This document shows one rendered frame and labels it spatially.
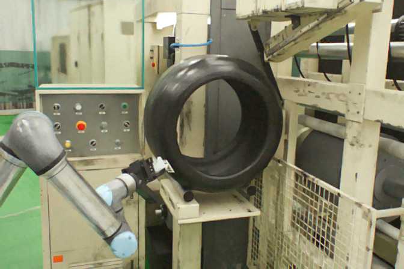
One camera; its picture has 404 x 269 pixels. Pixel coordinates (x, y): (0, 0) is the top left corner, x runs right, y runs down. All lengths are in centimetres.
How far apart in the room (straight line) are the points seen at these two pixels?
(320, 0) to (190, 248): 137
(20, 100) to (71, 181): 935
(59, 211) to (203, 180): 95
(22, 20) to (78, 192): 945
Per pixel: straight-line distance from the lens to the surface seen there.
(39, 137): 109
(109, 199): 127
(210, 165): 187
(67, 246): 234
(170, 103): 147
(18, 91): 1040
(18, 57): 1036
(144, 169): 139
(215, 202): 181
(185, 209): 162
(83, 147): 220
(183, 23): 187
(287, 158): 211
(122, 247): 119
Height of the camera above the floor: 148
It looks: 10 degrees down
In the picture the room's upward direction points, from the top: 2 degrees clockwise
